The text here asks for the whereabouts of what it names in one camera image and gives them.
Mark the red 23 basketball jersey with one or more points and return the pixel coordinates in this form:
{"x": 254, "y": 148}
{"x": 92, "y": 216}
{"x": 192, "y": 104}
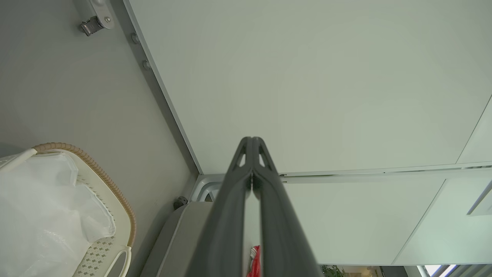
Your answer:
{"x": 255, "y": 265}

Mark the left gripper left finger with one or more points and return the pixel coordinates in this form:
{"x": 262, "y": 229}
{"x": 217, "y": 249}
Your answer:
{"x": 226, "y": 215}

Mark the round grey bolt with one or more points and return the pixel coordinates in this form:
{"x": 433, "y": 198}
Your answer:
{"x": 146, "y": 64}
{"x": 135, "y": 37}

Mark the metal table leg caster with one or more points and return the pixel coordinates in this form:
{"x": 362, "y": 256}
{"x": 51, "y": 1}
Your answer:
{"x": 96, "y": 19}

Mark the aluminium panel edge strip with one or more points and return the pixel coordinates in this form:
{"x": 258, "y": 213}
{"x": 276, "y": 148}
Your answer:
{"x": 161, "y": 92}

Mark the green potted plant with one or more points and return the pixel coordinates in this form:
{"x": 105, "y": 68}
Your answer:
{"x": 332, "y": 271}

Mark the white perforated laundry basket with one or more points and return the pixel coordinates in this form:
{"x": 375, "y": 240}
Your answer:
{"x": 123, "y": 215}

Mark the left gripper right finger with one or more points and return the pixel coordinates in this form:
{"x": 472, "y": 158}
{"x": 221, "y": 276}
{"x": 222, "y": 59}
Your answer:
{"x": 278, "y": 223}

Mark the small black knob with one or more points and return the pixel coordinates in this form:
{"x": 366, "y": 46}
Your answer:
{"x": 180, "y": 202}

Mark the silver metal tube frame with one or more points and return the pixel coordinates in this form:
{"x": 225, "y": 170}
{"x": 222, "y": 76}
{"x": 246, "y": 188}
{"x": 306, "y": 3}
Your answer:
{"x": 203, "y": 186}

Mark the white garment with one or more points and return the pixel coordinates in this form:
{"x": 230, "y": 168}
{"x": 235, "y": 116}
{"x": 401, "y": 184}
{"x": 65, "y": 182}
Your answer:
{"x": 46, "y": 215}

